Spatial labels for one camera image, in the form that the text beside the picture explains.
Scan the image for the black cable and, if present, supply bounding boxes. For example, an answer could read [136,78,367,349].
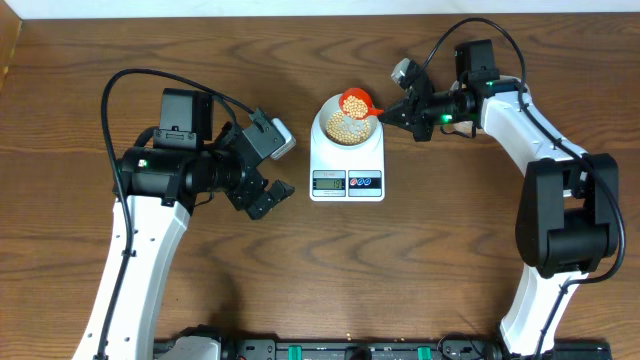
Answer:
[419,17,627,359]
[92,68,256,360]

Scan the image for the right black cable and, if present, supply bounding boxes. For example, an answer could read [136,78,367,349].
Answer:
[419,17,627,359]

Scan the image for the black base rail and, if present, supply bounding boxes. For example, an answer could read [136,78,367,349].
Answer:
[153,335,613,360]

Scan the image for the white digital kitchen scale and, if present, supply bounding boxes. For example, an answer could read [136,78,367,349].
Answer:
[309,111,386,202]

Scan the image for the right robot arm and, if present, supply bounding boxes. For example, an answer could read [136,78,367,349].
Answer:
[379,40,624,359]

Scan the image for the red plastic measuring scoop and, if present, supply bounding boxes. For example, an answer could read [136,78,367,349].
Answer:
[338,88,384,120]

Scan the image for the grey round bowl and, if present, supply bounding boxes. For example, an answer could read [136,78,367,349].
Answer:
[319,94,380,144]

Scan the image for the left black cable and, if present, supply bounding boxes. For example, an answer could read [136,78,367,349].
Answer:
[92,68,256,360]

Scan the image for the soybeans in bowl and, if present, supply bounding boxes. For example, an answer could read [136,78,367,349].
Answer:
[326,112,371,146]

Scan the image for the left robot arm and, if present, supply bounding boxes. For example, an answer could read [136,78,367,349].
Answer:
[74,88,295,359]

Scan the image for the soybeans in scoop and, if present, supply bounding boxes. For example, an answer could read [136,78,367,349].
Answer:
[342,95,369,119]

